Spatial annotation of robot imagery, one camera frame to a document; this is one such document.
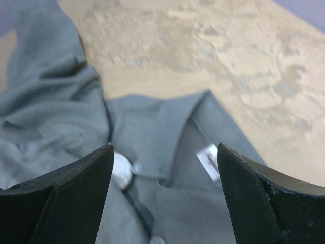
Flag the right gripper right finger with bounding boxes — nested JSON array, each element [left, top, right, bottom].
[[217, 143, 324, 244]]

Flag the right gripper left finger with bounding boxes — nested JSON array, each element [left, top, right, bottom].
[[1, 144, 114, 244]]

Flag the grey button shirt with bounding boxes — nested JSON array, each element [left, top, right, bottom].
[[1, 1, 262, 243]]

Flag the white shirt label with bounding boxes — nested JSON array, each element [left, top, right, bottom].
[[196, 144, 220, 182]]

